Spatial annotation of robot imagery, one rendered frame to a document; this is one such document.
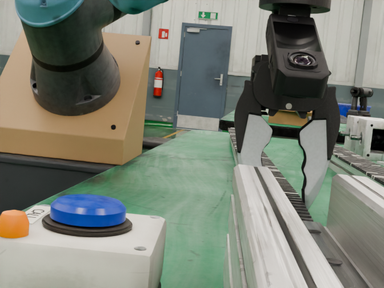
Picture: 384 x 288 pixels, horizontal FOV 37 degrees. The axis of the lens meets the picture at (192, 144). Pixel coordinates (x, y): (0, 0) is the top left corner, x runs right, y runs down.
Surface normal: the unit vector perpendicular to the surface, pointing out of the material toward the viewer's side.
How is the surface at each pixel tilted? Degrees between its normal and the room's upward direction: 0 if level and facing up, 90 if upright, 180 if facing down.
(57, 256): 90
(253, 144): 90
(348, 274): 0
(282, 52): 32
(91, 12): 108
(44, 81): 115
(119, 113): 47
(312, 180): 90
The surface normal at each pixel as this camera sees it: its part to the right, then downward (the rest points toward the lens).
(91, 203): 0.11, -0.98
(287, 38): 0.08, -0.78
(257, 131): -0.05, 0.10
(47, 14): 0.01, 0.77
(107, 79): 0.83, 0.18
